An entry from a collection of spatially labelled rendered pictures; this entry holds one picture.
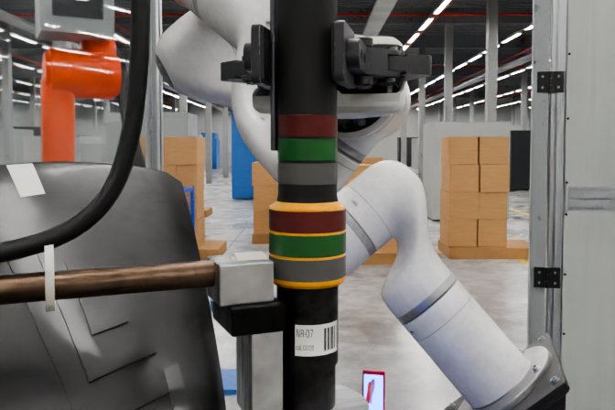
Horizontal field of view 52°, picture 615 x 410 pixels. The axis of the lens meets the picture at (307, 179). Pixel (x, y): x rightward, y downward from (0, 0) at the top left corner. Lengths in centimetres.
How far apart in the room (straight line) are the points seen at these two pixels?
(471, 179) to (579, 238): 639
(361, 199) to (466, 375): 32
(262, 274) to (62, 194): 18
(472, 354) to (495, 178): 759
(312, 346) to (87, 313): 13
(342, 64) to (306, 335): 15
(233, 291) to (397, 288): 73
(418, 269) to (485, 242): 766
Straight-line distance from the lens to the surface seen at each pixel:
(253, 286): 33
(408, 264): 104
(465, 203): 855
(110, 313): 39
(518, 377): 108
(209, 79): 95
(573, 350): 227
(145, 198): 47
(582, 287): 222
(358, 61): 34
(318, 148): 34
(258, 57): 34
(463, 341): 105
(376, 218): 103
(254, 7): 68
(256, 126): 61
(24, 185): 46
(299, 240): 34
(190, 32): 96
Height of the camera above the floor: 144
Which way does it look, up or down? 3 degrees down
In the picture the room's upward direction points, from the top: straight up
